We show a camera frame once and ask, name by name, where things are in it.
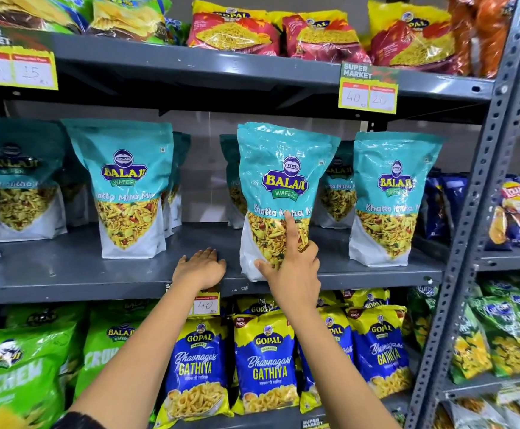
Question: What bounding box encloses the person's left hand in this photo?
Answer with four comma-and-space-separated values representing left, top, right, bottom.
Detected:
172, 248, 228, 292

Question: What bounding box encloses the small yellow price tag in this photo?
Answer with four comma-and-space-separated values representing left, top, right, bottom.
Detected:
191, 292, 221, 317

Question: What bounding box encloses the row of dark green packets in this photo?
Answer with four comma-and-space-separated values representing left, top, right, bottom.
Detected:
403, 276, 520, 386

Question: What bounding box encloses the adjoining grey shelf rack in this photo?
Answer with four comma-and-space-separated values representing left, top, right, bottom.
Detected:
413, 71, 520, 402

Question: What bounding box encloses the bright green snack packet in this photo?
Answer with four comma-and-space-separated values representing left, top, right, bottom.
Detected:
89, 299, 159, 324
4, 304, 87, 335
0, 324, 78, 429
73, 318, 153, 402

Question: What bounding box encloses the row of teal pouches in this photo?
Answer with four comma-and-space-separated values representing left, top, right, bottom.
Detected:
0, 111, 443, 272

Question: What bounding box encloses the person's right hand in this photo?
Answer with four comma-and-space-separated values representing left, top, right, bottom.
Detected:
254, 211, 322, 316

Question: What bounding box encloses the grey perforated rack post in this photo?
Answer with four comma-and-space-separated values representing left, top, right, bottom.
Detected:
404, 0, 520, 429

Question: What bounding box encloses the teal snack mix pouch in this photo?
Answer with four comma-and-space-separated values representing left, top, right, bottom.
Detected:
237, 122, 342, 282

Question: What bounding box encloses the row of blue yellow packets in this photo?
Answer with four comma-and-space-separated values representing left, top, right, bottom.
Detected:
154, 288, 413, 429

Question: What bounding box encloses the orange snack packet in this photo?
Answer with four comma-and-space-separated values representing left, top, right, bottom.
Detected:
475, 0, 518, 79
446, 0, 480, 77

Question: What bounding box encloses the yellow green price tag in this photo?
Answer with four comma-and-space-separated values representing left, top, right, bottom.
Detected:
338, 61, 399, 115

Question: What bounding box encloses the person's left forearm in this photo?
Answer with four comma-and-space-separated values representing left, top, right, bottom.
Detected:
66, 281, 200, 429

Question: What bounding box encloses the green yellow wafer packet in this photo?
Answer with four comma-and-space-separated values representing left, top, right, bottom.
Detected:
87, 0, 174, 45
0, 0, 84, 35

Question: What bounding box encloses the dark blue snack packet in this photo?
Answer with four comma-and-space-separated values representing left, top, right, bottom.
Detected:
440, 173, 470, 230
422, 176, 449, 241

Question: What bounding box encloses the grey metal shelf rack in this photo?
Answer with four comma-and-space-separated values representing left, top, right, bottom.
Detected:
0, 31, 496, 429

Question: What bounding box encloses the large yellow price tag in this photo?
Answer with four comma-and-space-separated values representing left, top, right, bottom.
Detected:
0, 25, 59, 91

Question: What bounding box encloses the red yellow snack packet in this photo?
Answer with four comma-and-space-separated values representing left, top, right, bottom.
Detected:
281, 10, 371, 65
187, 0, 281, 57
367, 0, 461, 75

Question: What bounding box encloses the person's right forearm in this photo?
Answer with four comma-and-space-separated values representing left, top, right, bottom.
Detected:
286, 304, 400, 429

